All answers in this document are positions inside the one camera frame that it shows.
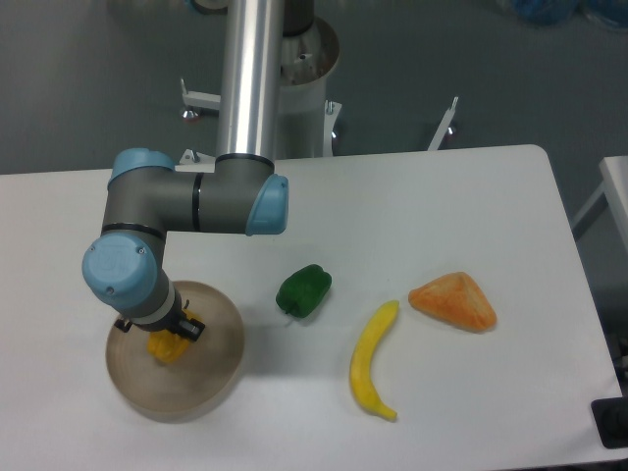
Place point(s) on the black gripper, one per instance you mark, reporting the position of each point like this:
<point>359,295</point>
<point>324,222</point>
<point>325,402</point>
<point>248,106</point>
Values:
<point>168,315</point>

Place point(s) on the yellow bell pepper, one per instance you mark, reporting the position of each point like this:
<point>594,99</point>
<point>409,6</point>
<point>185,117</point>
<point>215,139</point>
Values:
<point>166,346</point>

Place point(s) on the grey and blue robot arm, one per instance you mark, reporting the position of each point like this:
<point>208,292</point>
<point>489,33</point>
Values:
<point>148,198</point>

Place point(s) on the beige round plate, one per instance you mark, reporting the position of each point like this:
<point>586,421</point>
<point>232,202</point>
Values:
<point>195,382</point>

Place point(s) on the green bell pepper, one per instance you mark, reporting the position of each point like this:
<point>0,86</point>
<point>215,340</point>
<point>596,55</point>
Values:
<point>301,293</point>

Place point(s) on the yellow banana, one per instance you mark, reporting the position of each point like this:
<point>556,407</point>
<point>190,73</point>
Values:
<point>360,379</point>

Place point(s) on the black device at table edge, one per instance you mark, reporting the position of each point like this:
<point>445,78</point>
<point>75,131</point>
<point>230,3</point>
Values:
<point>610,416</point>

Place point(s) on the blue bag in background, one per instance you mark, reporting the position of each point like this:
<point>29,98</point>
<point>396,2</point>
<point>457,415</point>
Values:
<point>605,13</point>

